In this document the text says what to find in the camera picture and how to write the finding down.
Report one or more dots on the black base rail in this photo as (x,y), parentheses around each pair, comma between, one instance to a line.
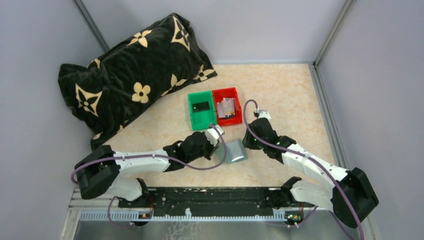
(213,201)

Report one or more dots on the red plastic bin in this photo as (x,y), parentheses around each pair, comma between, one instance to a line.
(218,95)

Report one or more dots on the sage green card holder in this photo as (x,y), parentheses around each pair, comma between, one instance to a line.
(235,152)

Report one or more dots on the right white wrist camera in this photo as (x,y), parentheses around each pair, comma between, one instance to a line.
(262,114)

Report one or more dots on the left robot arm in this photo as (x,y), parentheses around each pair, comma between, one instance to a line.
(106,172)

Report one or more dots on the black floral pillow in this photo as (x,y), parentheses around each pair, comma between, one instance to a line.
(118,86)

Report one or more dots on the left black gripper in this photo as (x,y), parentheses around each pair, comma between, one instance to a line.
(212,148)

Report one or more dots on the green plastic bin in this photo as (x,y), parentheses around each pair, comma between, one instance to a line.
(201,120)

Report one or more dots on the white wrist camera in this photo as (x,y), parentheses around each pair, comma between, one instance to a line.
(262,114)
(212,134)

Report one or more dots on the stack of cards in red bin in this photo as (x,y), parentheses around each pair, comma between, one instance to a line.
(226,108)

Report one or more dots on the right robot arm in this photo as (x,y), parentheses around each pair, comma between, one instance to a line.
(346,193)

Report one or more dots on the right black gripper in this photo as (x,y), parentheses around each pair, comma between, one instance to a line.
(247,142)

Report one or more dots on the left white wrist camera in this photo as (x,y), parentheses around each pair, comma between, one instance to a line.
(212,134)

